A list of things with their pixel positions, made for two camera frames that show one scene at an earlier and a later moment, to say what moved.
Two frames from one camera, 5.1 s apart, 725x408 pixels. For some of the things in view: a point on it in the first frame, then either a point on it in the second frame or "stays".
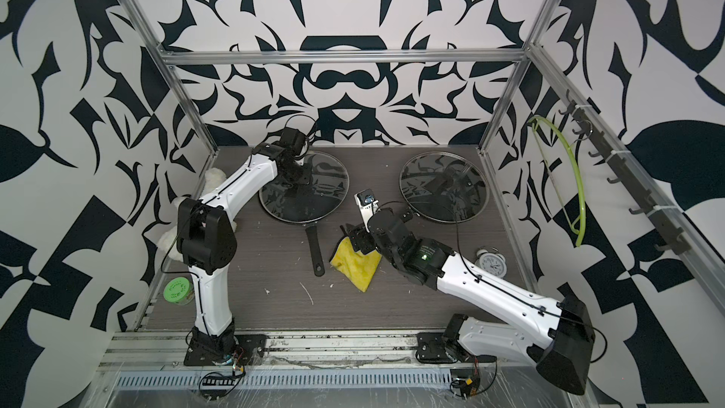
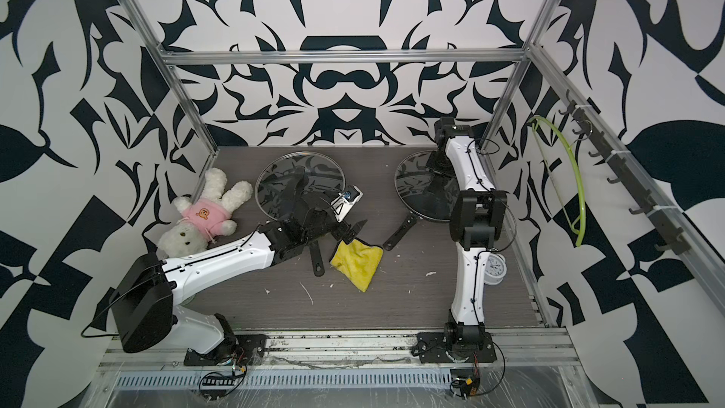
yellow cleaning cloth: (358, 267) stays
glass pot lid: (444, 187) stays
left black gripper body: (299, 176) to (328, 224)
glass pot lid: (313, 195) stays
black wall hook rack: (676, 241) stays
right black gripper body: (366, 241) to (440, 165)
